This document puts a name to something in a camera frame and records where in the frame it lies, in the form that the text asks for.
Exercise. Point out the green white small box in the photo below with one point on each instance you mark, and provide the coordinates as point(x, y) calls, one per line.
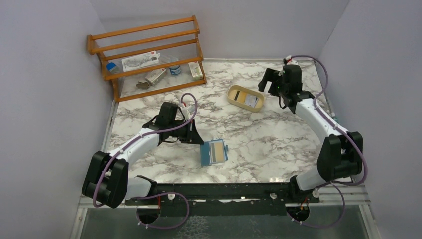
point(195, 70)

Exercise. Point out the aluminium frame rail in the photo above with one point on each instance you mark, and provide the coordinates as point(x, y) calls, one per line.
point(351, 195)

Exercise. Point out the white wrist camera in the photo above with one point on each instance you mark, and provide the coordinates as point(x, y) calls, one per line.
point(187, 111)
point(290, 61)

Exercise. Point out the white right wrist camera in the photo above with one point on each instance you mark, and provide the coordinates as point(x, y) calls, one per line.
point(290, 61)

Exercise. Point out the wooden tiered shelf rack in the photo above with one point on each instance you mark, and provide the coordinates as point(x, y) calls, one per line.
point(177, 41)

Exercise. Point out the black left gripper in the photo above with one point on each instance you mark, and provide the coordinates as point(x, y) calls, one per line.
point(190, 132)

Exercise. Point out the yellow grey card in tray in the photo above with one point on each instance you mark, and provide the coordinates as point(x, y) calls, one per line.
point(240, 96)

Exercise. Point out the white card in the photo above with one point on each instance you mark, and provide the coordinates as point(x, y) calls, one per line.
point(251, 100)

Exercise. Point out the blue white eraser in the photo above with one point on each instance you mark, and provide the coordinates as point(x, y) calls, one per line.
point(113, 68)

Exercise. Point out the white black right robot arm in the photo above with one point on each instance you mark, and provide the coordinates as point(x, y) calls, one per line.
point(341, 152)

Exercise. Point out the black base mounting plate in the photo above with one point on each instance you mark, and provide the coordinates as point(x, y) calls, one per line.
point(201, 199)

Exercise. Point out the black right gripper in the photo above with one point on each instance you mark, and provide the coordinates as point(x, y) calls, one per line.
point(272, 78)

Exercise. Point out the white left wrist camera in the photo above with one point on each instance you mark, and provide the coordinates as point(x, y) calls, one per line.
point(187, 111)

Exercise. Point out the beige oval tray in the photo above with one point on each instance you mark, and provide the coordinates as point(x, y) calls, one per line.
point(230, 95)

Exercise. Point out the blue white small jar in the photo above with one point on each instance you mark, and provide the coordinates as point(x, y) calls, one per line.
point(175, 70)

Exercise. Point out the blue leather card holder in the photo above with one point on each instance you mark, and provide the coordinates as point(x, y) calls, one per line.
point(205, 153)

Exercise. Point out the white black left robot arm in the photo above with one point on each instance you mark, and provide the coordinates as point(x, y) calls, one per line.
point(132, 155)

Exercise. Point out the white blister pack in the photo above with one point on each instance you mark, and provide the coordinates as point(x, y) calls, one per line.
point(140, 61)

